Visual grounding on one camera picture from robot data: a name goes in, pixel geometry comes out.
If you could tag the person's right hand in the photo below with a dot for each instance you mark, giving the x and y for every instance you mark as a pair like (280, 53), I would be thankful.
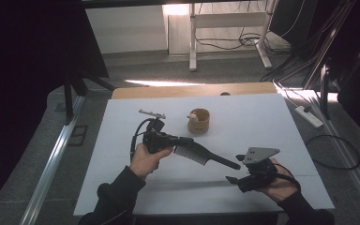
(282, 187)

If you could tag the white table board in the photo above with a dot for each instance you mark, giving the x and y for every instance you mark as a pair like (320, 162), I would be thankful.
(247, 125)

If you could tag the wooden table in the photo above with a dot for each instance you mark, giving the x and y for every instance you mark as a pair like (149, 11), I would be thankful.
(168, 91)

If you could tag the round wooden cup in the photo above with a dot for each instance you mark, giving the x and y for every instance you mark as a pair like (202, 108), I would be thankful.
(199, 126)

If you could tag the black upright post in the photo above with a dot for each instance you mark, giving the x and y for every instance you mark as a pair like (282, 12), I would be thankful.
(325, 93)

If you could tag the white desk frame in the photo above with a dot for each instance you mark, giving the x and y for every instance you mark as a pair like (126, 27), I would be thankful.
(193, 37)

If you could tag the black comb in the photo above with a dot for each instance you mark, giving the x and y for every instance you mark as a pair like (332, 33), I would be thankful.
(197, 154)

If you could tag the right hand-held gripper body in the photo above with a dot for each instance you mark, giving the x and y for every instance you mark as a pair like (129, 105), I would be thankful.
(259, 172)

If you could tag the black floor bracket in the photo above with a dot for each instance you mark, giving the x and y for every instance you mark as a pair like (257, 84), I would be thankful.
(78, 136)

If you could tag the person's left hand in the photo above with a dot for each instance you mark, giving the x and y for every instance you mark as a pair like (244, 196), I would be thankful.
(145, 162)

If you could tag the white power strip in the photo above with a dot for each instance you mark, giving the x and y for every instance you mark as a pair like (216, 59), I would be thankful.
(311, 118)

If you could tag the dark curtain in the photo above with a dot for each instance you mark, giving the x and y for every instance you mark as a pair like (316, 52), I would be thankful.
(22, 78)

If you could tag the aluminium floor rail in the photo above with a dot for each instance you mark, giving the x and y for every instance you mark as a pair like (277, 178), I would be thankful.
(54, 162)
(347, 175)

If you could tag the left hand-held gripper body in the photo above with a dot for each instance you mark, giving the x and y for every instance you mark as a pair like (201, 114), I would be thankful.
(156, 140)

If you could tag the black stand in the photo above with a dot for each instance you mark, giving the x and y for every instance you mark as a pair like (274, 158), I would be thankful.
(68, 97)

